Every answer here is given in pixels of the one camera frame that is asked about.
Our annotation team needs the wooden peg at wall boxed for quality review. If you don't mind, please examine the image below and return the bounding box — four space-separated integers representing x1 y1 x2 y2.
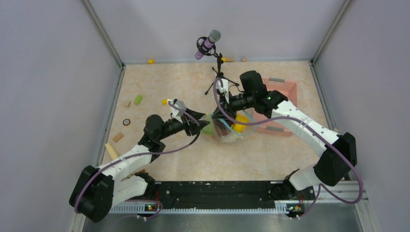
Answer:
221 57 235 62

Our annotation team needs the yellow lemon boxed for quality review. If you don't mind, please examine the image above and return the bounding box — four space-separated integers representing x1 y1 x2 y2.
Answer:
231 115 250 132

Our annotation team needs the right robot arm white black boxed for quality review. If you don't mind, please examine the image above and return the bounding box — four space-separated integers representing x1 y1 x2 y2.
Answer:
213 71 357 199

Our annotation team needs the green toy block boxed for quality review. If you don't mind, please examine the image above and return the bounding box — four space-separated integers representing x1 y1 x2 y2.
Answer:
133 95 143 104

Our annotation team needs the pink plastic perforated basket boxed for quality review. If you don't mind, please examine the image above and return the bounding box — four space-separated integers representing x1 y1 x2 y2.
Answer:
255 77 298 136

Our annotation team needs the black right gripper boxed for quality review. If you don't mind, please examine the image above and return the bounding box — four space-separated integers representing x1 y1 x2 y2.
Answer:
212 91 255 121

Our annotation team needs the wooden cylinder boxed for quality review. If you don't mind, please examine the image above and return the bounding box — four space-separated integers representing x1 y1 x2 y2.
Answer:
105 143 119 160

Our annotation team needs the small wooden cube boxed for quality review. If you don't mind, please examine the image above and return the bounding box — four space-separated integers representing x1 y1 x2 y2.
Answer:
123 101 131 107

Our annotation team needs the clear zip bag blue zipper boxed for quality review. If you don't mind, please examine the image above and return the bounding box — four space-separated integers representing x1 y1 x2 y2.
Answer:
201 114 258 143

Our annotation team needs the round green fruit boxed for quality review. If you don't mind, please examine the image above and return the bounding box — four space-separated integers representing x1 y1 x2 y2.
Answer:
202 123 215 136

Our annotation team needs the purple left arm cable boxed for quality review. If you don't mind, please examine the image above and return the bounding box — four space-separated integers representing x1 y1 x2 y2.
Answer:
73 101 203 221

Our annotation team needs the grey purple microphone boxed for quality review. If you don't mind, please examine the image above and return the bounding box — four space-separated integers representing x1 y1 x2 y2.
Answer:
194 29 221 60

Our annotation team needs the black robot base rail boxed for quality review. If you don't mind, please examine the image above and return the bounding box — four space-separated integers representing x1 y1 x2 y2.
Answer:
131 181 315 210

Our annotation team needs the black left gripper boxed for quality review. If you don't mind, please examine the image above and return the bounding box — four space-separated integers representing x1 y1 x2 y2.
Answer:
158 107 210 140

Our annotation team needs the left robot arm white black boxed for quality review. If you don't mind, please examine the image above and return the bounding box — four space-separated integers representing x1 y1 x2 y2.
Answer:
69 107 210 222

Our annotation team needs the white garlic bulb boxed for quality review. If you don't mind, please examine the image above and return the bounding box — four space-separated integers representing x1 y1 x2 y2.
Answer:
220 134 243 143

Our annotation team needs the brown ring toy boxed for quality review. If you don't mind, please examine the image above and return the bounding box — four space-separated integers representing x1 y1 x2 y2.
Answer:
122 118 131 126

